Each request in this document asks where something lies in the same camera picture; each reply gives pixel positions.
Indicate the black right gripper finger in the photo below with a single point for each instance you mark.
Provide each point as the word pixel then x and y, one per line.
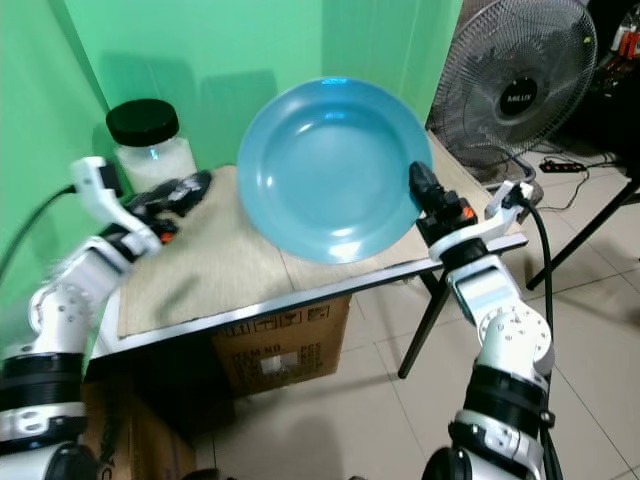
pixel 426 184

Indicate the teal round dinner plate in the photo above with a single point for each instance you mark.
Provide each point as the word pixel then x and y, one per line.
pixel 325 170

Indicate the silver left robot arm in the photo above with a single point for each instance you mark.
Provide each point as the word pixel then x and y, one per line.
pixel 60 310

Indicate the clear jar with black lid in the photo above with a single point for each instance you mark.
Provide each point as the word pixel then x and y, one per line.
pixel 142 122

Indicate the black folding table leg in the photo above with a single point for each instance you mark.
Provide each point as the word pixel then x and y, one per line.
pixel 422 325
pixel 585 230

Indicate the black power strip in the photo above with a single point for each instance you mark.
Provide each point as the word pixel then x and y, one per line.
pixel 562 165

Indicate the grey standing fan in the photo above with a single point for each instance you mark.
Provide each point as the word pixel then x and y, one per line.
pixel 520 95

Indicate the green backdrop cloth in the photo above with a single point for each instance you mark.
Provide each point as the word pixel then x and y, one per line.
pixel 260 50

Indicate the brown printed cardboard box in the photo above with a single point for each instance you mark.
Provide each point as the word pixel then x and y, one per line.
pixel 280 350

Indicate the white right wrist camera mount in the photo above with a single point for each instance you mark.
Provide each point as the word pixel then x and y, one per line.
pixel 500 215

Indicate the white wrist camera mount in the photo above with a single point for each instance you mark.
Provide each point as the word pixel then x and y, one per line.
pixel 100 195
pixel 500 215

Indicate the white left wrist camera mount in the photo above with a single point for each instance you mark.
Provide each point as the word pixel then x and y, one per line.
pixel 100 195

